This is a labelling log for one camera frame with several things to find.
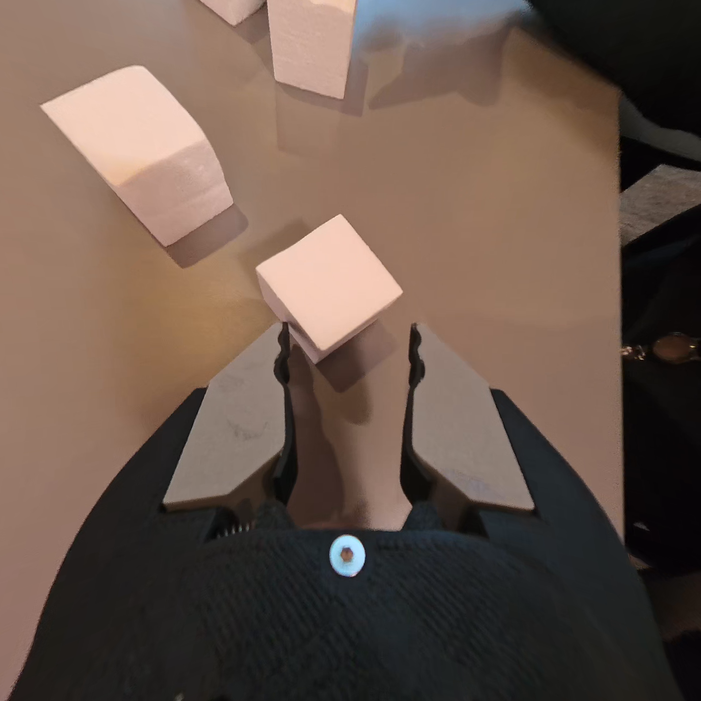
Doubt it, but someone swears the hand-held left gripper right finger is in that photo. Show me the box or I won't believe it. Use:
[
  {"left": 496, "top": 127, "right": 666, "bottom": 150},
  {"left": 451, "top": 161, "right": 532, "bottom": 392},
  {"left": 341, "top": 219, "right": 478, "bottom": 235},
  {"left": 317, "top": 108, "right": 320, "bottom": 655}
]
[{"left": 400, "top": 322, "right": 536, "bottom": 530}]

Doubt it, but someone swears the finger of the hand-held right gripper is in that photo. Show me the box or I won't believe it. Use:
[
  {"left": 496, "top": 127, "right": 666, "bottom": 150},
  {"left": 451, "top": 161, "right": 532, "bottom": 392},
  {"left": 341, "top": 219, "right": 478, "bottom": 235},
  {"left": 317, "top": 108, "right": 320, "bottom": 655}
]
[{"left": 353, "top": 0, "right": 529, "bottom": 58}]

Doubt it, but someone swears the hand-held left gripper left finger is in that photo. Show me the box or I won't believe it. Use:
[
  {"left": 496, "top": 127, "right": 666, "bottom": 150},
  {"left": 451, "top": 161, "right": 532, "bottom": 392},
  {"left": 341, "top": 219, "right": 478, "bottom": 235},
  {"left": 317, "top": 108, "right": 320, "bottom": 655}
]
[{"left": 162, "top": 322, "right": 300, "bottom": 513}]

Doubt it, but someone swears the person's right forearm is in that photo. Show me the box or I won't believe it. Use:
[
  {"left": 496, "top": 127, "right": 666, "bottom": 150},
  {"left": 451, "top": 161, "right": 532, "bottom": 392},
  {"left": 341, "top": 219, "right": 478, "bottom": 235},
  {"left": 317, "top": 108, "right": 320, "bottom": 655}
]
[{"left": 525, "top": 0, "right": 701, "bottom": 135}]

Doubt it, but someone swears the white hard foam cube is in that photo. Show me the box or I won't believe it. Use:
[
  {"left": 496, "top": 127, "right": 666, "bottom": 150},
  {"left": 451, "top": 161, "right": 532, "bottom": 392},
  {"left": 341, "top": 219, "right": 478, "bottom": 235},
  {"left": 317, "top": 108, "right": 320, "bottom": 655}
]
[
  {"left": 199, "top": 0, "right": 268, "bottom": 27},
  {"left": 266, "top": 0, "right": 358, "bottom": 101},
  {"left": 255, "top": 214, "right": 405, "bottom": 365},
  {"left": 39, "top": 65, "right": 235, "bottom": 248}
]

